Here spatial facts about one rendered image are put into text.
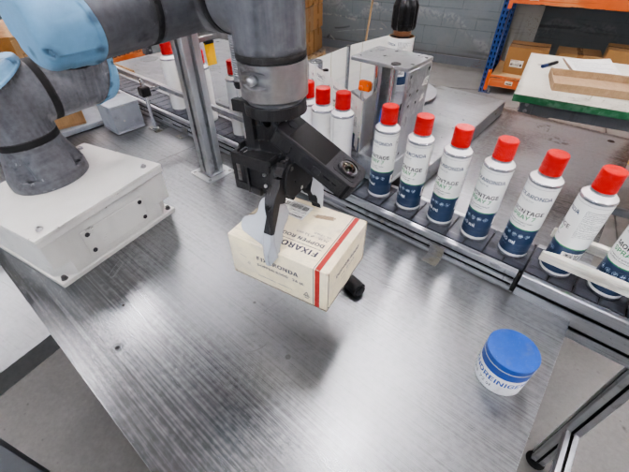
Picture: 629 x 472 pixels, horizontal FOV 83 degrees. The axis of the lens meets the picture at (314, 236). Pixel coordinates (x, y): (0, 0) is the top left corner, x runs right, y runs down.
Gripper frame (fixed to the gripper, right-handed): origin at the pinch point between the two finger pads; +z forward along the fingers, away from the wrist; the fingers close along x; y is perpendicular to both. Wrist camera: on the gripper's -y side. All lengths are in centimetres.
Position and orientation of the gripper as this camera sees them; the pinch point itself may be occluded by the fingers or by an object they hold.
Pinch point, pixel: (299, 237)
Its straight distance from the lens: 52.7
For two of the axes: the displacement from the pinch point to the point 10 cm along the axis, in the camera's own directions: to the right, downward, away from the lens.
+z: 0.2, 7.6, 6.5
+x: -5.0, 5.7, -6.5
